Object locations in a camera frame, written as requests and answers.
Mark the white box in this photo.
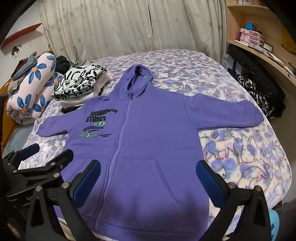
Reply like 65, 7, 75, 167
221, 53, 236, 70

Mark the light blue object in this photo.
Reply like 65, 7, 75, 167
268, 209, 281, 241

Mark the pink drawer organizer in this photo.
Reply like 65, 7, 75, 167
239, 28, 266, 48

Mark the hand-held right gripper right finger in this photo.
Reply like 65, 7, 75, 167
195, 160, 271, 241

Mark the beige floral curtain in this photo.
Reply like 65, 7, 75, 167
39, 0, 228, 65

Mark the red wall shelf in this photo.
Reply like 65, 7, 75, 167
0, 23, 42, 49

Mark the yellow board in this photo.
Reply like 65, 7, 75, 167
281, 23, 296, 50

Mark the long black bag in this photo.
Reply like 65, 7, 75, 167
227, 44, 286, 116

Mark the pile of dark clothes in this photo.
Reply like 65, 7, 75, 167
8, 51, 38, 95

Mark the blue flower printed quilt roll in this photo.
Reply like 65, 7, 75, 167
6, 53, 67, 120

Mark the wooden bed frame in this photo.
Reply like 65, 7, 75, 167
0, 77, 19, 149

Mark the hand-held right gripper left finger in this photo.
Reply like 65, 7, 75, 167
25, 159, 101, 241

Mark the black white patterned cloth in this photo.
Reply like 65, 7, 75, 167
236, 74, 281, 120

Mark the black crumpled clothing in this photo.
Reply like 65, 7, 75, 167
55, 55, 71, 75

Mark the beige folded garment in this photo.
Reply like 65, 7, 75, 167
61, 74, 110, 109

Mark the cat printed purple blanket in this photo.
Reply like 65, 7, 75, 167
17, 49, 292, 241

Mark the wooden desk shelf unit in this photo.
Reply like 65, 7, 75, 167
225, 0, 296, 112

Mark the purple zip hoodie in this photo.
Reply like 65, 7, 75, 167
36, 64, 264, 233

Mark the black white printed folded garment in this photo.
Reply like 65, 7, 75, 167
51, 64, 107, 101

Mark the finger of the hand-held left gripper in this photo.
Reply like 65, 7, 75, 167
13, 149, 74, 186
2, 143, 40, 167

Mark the face wall sticker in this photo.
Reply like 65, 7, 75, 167
11, 46, 22, 59

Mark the grey blue bed sheet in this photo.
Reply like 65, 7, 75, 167
2, 118, 37, 158

